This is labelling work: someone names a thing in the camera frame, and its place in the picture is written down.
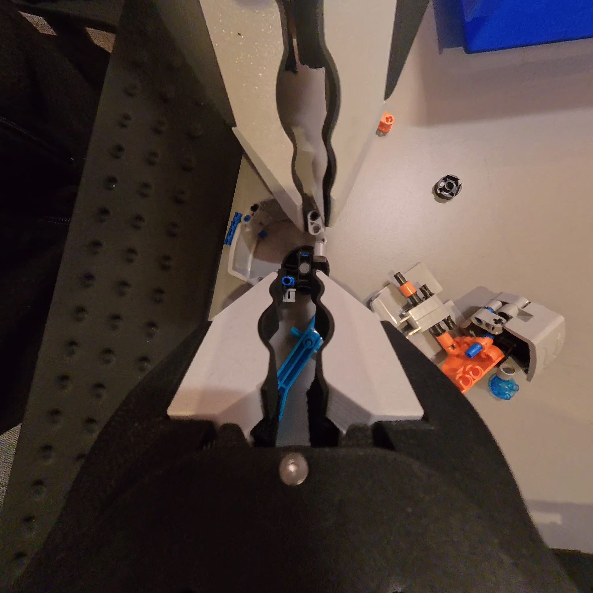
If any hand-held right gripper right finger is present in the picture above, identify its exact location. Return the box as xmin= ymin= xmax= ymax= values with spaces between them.
xmin=306 ymin=270 xmax=425 ymax=446

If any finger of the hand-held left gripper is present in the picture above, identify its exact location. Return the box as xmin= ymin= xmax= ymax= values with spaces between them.
xmin=286 ymin=0 xmax=404 ymax=228
xmin=199 ymin=0 xmax=310 ymax=231

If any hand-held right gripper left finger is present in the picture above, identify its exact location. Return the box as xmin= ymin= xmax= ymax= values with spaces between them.
xmin=167 ymin=272 xmax=284 ymax=447

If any grey orange axle assembly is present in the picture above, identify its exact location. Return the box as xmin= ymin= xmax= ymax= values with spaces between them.
xmin=368 ymin=262 xmax=507 ymax=394

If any grey shell block assembly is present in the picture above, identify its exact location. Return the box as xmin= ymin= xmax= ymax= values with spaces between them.
xmin=463 ymin=286 xmax=567 ymax=383

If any translucent blue round piece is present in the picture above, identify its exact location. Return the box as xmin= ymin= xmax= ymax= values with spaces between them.
xmin=488 ymin=364 xmax=519 ymax=400

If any black wheel hub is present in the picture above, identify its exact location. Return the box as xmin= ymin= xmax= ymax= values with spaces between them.
xmin=279 ymin=246 xmax=330 ymax=304

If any black dimpled panel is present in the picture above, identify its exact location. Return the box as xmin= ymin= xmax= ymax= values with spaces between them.
xmin=0 ymin=0 xmax=244 ymax=593

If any grey black wheel Lego assembly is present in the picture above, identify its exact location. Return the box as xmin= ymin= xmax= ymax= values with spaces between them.
xmin=227 ymin=199 xmax=327 ymax=284

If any blue plastic bin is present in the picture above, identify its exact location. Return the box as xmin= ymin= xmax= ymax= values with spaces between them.
xmin=432 ymin=0 xmax=593 ymax=54

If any dark grey round plate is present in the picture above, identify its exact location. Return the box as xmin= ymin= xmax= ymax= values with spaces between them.
xmin=434 ymin=174 xmax=463 ymax=201

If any light blue plastic tool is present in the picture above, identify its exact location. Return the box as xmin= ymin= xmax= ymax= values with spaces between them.
xmin=276 ymin=315 xmax=324 ymax=420

